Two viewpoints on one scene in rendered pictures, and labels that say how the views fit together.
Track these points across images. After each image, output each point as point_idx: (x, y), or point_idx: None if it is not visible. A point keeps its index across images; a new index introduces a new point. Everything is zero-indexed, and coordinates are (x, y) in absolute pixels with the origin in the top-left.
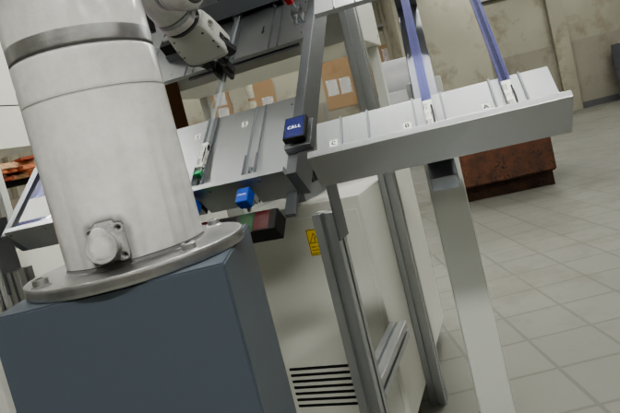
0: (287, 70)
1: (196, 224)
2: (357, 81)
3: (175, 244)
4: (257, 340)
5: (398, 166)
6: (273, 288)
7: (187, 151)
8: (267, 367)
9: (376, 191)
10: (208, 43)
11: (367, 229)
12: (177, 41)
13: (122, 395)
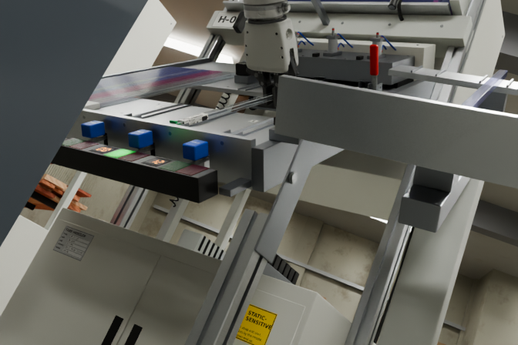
0: (336, 199)
1: None
2: (395, 208)
3: None
4: None
5: (372, 147)
6: (157, 343)
7: (184, 116)
8: (14, 1)
9: (342, 329)
10: (275, 48)
11: (301, 339)
12: (250, 31)
13: None
